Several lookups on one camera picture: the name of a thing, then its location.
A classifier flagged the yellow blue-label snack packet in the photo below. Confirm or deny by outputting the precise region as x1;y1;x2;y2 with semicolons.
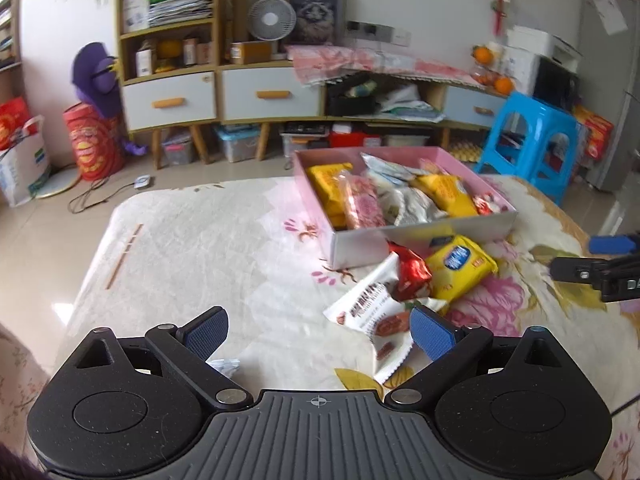
425;235;498;304

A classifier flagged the red white snack packet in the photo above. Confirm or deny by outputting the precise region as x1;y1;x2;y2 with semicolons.
387;242;432;301

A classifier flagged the white brown biscuit packet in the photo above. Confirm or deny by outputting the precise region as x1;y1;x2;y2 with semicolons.
323;253;448;384

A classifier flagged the floral blanket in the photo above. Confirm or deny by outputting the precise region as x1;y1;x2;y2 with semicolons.
58;177;639;479

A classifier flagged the red white candy packet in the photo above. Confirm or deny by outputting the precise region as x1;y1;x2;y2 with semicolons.
472;194;509;216

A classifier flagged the grey white striped packet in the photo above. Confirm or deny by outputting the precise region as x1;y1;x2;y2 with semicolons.
378;188;448;226

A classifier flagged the blue plastic stool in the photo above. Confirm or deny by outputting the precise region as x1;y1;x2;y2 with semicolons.
474;92;582;206

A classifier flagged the pink clear snack packet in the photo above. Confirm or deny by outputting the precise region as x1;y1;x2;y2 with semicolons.
336;170;386;230

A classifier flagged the pink cardboard box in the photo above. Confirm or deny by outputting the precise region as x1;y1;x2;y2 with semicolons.
292;146;516;269

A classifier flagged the yellow snack packet in box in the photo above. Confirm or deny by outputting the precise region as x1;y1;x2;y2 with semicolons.
306;162;352;231

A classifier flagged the red cylindrical drum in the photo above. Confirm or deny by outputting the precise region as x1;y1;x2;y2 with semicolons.
63;102;125;182

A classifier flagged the red storage box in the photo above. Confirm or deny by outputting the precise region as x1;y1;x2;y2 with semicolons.
329;122;383;148

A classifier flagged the white shopping bag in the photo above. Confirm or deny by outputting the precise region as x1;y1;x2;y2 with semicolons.
1;96;51;208

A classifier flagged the wooden tv cabinet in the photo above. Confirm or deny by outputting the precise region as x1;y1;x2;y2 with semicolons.
115;0;506;160

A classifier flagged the purple plush toy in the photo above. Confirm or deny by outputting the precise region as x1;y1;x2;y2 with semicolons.
70;42;122;130

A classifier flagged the pink lace cloth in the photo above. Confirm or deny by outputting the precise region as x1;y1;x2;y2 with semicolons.
286;46;486;89

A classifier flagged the white desk fan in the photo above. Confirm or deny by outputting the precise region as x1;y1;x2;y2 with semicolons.
247;0;297;55

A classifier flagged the framed cat picture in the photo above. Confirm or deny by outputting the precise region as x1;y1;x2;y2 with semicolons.
285;0;347;46

